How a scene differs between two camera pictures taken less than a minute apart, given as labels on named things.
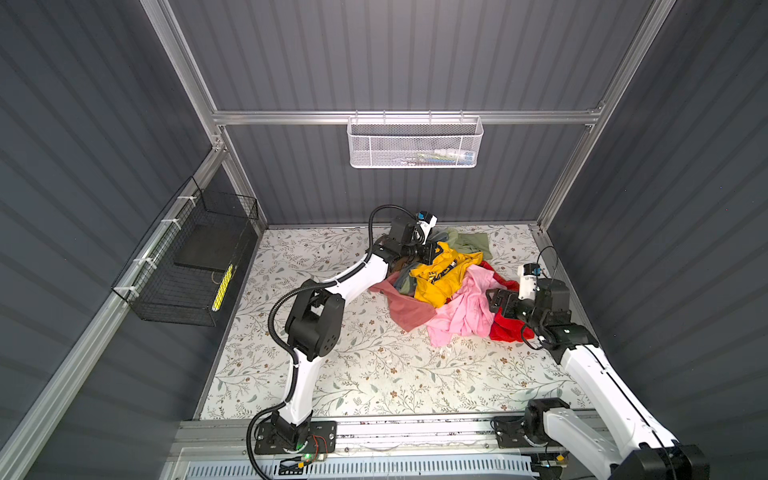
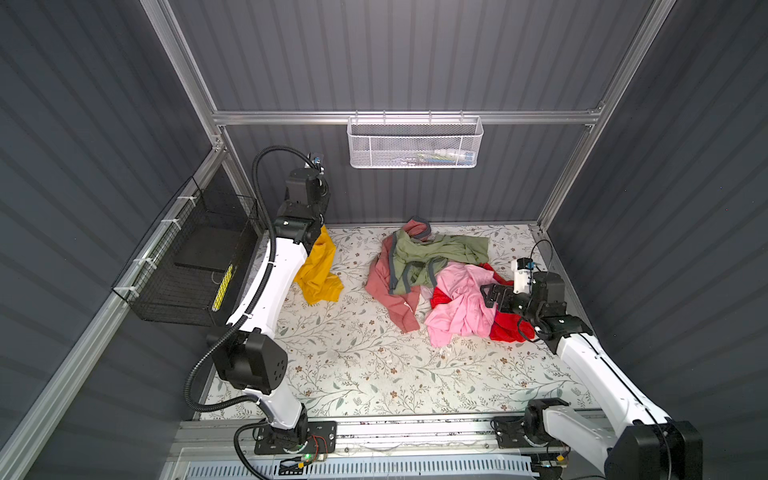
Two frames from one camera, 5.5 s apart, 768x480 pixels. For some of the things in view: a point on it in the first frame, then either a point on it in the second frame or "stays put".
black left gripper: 428,252 → 322,199
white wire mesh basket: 414,141 stays put
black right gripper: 511,300 stays put
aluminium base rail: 359,434 stays put
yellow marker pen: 222,288 stays put
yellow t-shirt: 437,280 → 320,281
